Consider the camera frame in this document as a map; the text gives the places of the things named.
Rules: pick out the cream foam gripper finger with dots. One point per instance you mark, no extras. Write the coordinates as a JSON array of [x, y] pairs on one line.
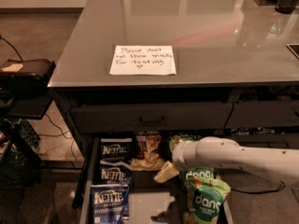
[[168, 171]]

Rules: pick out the brown chip bag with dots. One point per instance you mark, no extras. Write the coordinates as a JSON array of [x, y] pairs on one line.
[[147, 155]]

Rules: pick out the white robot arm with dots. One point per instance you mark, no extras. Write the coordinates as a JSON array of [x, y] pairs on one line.
[[275, 164]]

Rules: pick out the green Dang bag middle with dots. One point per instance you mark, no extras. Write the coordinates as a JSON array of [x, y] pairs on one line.
[[203, 172]]

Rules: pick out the green dang bag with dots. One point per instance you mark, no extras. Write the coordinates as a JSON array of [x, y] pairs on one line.
[[203, 172], [205, 197], [182, 137]]

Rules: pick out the open middle drawer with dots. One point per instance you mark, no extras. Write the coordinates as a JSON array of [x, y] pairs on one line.
[[149, 202]]

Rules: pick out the green Dang bag rear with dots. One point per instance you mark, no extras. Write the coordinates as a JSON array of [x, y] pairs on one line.
[[182, 137]]

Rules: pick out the green Dang bag front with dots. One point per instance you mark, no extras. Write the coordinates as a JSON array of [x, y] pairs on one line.
[[205, 197]]

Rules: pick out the blue Kettle chip bag middle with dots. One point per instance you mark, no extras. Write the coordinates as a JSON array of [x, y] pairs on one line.
[[115, 173]]

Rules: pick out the blue kettle chip bag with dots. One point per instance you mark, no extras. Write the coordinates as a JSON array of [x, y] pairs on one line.
[[109, 203], [115, 173], [115, 149]]

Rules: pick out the blue Kettle chip bag rear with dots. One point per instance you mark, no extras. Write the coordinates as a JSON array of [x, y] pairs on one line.
[[115, 149]]

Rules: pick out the blue Kettle chip bag front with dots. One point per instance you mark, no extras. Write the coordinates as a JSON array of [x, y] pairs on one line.
[[109, 203]]

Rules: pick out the right middle drawer front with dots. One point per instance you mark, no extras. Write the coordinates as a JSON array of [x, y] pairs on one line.
[[289, 140]]

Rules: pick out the top left drawer front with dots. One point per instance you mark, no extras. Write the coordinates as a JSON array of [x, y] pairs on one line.
[[140, 117]]

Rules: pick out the dark snack bags right drawer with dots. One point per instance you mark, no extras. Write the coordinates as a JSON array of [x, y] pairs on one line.
[[264, 130]]

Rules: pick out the top right drawer front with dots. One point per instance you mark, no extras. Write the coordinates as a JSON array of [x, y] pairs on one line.
[[264, 114]]

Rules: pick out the dark phone on counter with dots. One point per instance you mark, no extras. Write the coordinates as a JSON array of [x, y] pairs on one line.
[[294, 48]]

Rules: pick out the white handwritten paper note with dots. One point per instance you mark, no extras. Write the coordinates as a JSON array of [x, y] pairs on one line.
[[143, 60]]

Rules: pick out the dark crate on floor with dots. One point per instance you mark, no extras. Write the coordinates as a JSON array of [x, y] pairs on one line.
[[18, 146]]

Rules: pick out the black chair with label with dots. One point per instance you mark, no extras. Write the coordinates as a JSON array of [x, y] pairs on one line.
[[24, 88]]

